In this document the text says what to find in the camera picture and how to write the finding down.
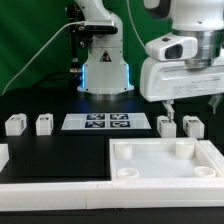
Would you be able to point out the black camera on stand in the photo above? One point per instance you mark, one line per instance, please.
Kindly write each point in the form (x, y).
(88, 19)

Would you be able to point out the white plate with AprilTags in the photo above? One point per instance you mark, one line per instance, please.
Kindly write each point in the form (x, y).
(105, 121)

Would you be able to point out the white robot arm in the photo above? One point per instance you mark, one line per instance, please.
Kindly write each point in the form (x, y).
(188, 61)

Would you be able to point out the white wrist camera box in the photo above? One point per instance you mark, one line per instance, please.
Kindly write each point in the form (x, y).
(172, 47)

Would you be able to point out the white square tabletop part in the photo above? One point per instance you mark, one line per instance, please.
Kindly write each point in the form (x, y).
(149, 158)

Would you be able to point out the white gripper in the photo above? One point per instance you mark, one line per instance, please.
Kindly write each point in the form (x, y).
(167, 81)

